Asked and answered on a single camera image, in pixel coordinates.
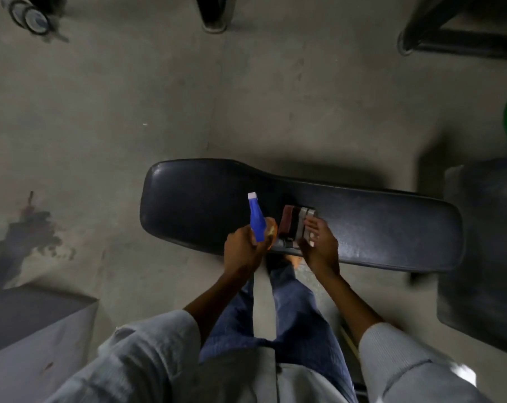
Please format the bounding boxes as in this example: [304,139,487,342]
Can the person's left hand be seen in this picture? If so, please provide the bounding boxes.
[223,217,278,277]

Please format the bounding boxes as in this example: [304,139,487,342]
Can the person's right hand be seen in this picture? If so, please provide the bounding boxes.
[297,217,341,278]

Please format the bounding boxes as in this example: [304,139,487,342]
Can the blue spray bottle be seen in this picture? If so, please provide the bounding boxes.
[248,192,267,243]

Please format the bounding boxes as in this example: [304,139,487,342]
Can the striped cloth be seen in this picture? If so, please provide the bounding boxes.
[274,205,318,250]

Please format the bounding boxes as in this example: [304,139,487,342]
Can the person's left forearm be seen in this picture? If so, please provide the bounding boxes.
[183,268,257,345]

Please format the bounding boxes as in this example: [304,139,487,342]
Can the person's right forearm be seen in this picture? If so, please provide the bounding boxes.
[316,273,385,346]

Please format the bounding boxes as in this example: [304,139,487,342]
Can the black padded bench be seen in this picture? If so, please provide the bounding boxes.
[139,158,466,273]

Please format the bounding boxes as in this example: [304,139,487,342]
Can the person's blue jeans legs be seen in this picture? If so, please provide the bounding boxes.
[198,257,360,403]

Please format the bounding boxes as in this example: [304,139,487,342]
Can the person's light grey shirt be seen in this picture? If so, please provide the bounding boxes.
[44,308,494,403]

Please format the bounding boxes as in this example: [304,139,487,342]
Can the dark grey block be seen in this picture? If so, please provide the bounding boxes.
[436,157,507,360]

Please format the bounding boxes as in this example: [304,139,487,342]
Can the black metal leg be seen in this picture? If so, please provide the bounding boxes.
[195,0,236,34]

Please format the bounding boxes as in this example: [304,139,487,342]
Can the grey box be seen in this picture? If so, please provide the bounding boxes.
[0,285,100,403]

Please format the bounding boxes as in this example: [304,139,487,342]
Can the black caster wheel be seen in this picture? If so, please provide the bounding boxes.
[2,0,69,43]

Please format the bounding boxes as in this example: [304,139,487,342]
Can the black metal frame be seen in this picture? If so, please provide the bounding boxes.
[398,0,507,62]

